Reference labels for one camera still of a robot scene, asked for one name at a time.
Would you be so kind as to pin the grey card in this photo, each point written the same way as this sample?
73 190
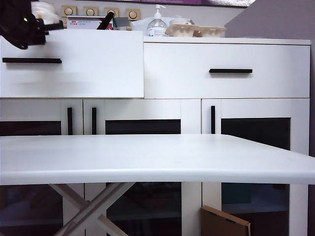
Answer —
121 21

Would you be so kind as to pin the white sideboard cabinet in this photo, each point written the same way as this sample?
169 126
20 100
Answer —
221 40

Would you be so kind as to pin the clear pump sanitizer bottle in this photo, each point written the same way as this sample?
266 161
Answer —
156 27

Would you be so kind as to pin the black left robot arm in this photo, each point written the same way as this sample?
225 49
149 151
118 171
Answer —
12 29

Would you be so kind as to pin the brown cardboard piece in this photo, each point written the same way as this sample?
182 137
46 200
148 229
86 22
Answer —
221 223

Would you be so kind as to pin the white plastic bag bundle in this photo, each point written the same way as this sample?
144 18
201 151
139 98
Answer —
46 9

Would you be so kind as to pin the black stick object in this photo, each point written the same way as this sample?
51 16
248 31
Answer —
105 22

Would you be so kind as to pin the white cabinet drawer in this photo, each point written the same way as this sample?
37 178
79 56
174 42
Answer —
172 73
98 73

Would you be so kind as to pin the white glass-panel cabinet door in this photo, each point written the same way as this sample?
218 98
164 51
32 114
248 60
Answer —
24 109
256 108
142 109

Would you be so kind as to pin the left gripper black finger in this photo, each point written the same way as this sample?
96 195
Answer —
54 26

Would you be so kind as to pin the white box with red print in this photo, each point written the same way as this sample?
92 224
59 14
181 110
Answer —
83 24

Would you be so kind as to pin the beige egg carton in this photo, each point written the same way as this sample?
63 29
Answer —
197 31

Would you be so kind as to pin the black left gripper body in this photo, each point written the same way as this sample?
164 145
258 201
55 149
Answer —
34 34

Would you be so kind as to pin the purple wall poster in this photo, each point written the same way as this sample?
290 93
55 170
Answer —
172 2

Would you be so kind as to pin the beige square knob plate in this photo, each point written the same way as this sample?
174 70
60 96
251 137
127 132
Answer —
111 10
90 11
133 14
69 11

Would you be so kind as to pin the white crossed table leg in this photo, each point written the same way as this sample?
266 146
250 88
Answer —
64 194
113 194

